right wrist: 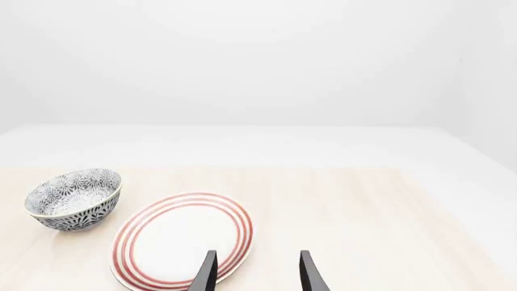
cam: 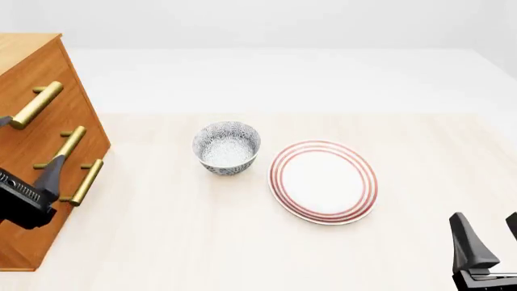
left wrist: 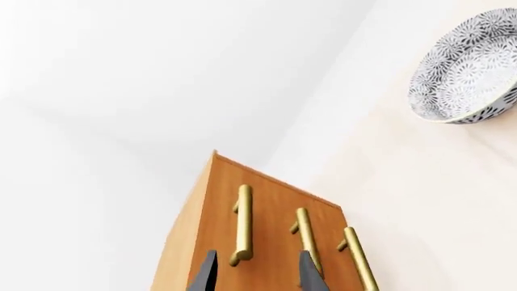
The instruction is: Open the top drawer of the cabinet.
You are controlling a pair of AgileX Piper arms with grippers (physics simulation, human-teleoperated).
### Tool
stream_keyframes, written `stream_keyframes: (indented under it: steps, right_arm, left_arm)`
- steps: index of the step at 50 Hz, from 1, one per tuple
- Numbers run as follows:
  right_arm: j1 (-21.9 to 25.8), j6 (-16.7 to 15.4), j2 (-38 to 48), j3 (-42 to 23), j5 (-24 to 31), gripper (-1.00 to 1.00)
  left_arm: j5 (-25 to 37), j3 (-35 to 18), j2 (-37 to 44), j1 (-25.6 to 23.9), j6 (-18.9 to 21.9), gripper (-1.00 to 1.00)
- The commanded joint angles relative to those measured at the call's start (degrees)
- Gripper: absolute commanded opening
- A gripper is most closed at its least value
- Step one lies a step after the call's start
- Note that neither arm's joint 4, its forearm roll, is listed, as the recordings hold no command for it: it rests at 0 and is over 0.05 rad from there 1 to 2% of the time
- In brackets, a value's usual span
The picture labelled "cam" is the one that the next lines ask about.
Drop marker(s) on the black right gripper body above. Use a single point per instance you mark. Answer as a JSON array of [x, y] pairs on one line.
[[484, 282]]

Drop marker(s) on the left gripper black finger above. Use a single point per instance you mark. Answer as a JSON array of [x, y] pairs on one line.
[[50, 182], [4, 121]]

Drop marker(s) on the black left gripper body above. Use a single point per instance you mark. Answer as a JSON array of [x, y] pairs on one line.
[[20, 203]]

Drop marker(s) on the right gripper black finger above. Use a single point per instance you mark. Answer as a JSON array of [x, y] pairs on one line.
[[468, 248], [513, 224]]

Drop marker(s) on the wooden drawer front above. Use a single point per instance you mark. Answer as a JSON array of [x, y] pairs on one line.
[[48, 66], [56, 142], [70, 182]]

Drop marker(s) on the wooden cabinet with drawers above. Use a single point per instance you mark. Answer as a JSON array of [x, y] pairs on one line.
[[24, 48]]

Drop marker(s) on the white plate with red rings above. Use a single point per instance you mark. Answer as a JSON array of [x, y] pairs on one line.
[[323, 182]]

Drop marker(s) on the blue patterned white bowl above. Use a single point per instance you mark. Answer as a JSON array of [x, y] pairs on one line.
[[226, 148]]

